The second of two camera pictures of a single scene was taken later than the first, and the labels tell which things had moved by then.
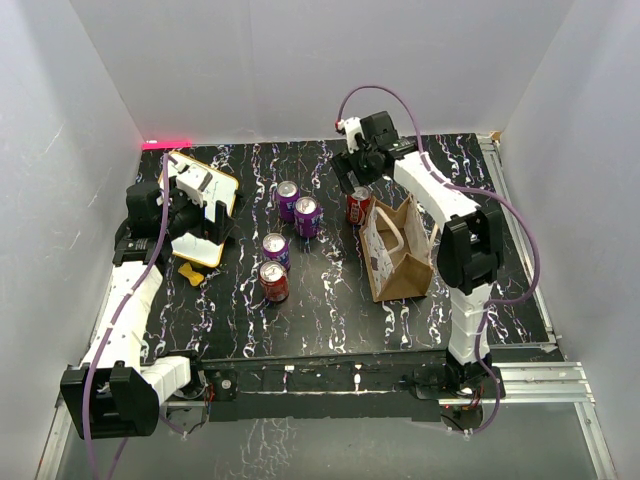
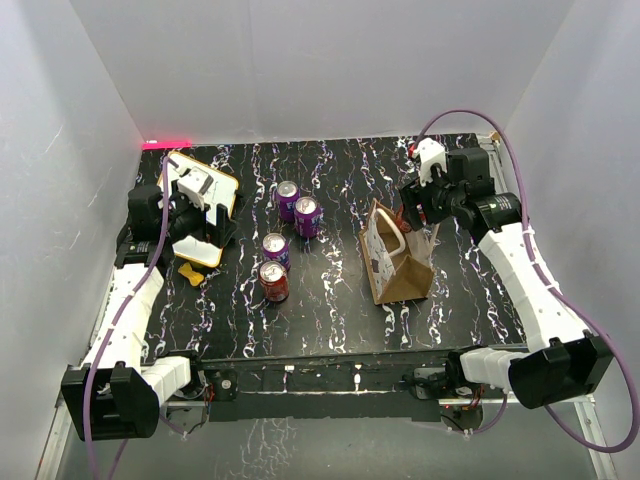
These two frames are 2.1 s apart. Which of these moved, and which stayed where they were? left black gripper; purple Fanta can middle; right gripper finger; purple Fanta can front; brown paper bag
Moved: right gripper finger
Stayed: purple Fanta can middle; left black gripper; brown paper bag; purple Fanta can front
